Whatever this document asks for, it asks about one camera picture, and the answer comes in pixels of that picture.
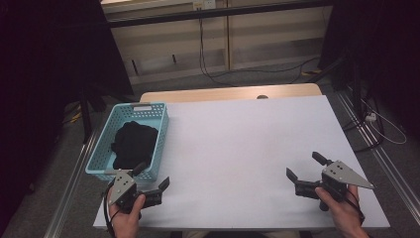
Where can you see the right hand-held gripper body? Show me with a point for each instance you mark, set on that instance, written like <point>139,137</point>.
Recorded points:
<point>340,177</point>

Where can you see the person's left hand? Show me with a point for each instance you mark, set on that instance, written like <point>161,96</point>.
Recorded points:
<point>127,224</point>

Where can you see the person's right hand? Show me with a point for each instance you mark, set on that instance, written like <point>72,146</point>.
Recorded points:
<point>345,218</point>

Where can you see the round table grommet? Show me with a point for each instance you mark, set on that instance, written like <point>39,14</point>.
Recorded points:
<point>262,97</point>

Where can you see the white power strip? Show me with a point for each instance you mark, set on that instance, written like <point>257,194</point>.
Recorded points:
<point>370,117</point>

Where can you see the white wall socket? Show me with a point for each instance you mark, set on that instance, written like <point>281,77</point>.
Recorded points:
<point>204,5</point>

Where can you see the black metal bar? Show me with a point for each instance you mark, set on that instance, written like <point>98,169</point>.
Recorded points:
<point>214,13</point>

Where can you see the black tank top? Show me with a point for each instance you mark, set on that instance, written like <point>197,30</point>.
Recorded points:
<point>135,145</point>

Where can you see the wooden table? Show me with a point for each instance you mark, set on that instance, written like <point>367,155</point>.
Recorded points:
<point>214,94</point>

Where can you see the white table mat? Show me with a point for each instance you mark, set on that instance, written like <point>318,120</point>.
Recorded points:
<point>231,148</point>

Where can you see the black metal stand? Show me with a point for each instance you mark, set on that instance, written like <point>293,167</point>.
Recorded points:
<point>356,86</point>
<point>86,122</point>

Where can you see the beige cabinet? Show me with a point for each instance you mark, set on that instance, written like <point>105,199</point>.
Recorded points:
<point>270,33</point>

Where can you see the black curtain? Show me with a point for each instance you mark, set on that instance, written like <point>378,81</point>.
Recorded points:
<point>49,66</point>
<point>389,49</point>

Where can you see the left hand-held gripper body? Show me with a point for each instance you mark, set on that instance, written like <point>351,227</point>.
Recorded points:
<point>123,190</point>

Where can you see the light blue plastic basket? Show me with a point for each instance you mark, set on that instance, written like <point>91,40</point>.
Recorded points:
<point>105,148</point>

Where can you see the aluminium floor rail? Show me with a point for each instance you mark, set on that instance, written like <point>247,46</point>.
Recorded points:
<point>71,188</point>
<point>389,168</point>

